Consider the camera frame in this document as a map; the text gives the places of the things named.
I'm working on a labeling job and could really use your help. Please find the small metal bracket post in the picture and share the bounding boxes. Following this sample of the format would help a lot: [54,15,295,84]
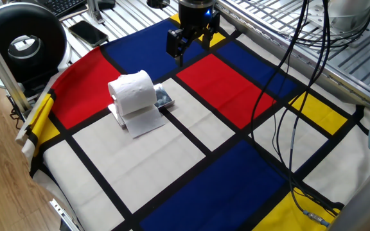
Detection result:
[86,0,105,25]

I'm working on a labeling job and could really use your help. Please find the black smartphone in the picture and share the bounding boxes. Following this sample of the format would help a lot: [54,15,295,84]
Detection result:
[68,20,109,48]

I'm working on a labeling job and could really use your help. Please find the silver wire mesh rack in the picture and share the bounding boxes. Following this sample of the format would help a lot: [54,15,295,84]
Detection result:
[223,0,333,42]

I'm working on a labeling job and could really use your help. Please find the metal drawer slide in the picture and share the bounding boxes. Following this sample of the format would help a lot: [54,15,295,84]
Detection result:
[49,198,85,231]

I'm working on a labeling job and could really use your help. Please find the aluminium edge rail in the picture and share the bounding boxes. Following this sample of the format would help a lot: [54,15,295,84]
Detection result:
[215,0,370,110]

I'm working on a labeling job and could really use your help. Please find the black keyboard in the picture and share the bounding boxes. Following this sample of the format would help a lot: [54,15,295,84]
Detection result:
[36,0,89,19]

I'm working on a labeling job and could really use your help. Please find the aluminium frame post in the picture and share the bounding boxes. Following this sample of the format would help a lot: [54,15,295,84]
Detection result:
[0,19,32,113]

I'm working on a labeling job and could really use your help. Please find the white toilet paper roll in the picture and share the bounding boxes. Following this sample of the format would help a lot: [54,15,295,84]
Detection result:
[107,69,167,139]

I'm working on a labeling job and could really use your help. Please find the black cable with metal connector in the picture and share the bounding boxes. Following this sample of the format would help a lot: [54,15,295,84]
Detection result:
[287,0,331,228]

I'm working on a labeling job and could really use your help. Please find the chrome toilet paper holder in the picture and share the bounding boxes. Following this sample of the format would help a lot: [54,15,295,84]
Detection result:
[107,83,175,129]

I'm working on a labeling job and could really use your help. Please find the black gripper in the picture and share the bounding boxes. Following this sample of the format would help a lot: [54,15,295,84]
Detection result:
[166,0,221,67]

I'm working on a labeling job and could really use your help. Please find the colour block grid tablecloth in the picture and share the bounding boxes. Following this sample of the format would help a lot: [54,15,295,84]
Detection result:
[15,12,370,231]

